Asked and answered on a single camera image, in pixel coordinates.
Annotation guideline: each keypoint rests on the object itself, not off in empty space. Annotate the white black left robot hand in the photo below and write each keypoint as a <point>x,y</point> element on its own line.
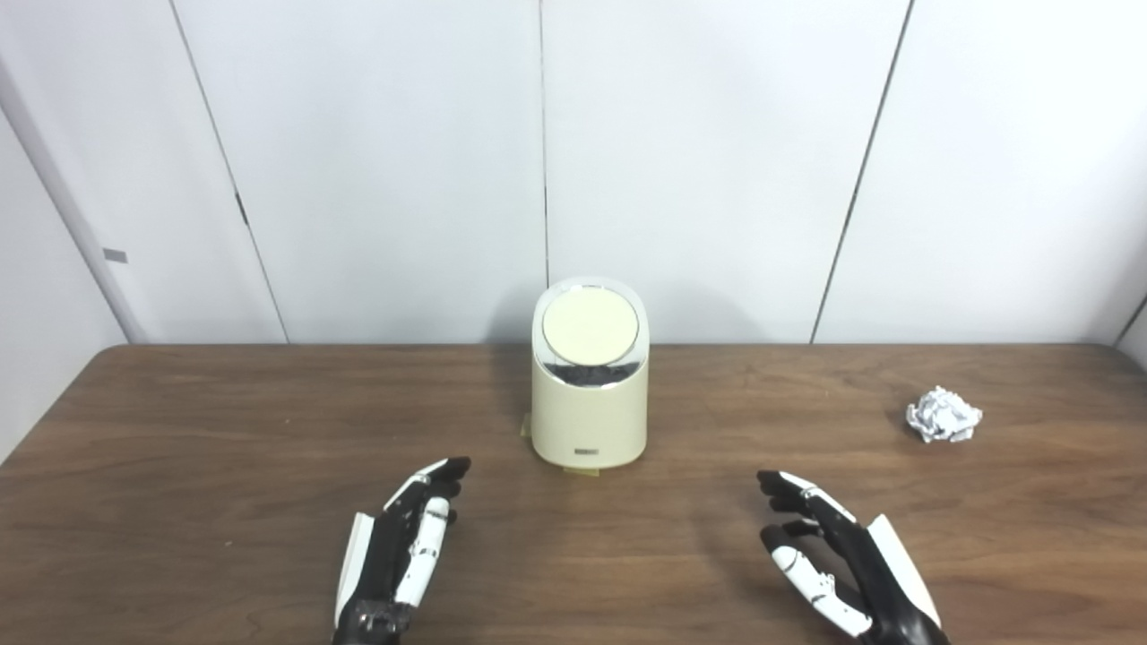
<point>385,555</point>

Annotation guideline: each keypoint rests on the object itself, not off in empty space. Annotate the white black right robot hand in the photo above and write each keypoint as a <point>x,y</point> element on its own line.
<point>865,560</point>

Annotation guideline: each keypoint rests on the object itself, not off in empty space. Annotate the white paper ball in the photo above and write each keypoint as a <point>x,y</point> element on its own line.
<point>943,416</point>

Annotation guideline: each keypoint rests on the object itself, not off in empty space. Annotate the round cream bin lid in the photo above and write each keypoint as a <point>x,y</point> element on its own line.
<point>590,327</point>

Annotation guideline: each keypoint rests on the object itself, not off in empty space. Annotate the cream-colored bin body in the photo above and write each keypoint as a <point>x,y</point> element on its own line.
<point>588,417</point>

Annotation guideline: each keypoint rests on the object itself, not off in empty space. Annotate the black wall panel hinge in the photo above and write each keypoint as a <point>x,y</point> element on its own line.
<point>241,210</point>

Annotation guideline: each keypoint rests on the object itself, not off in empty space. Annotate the small grey wall tag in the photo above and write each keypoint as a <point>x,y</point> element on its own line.
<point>115,255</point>

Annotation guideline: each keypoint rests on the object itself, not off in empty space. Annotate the white slanted wall post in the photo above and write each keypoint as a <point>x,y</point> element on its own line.
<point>72,215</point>

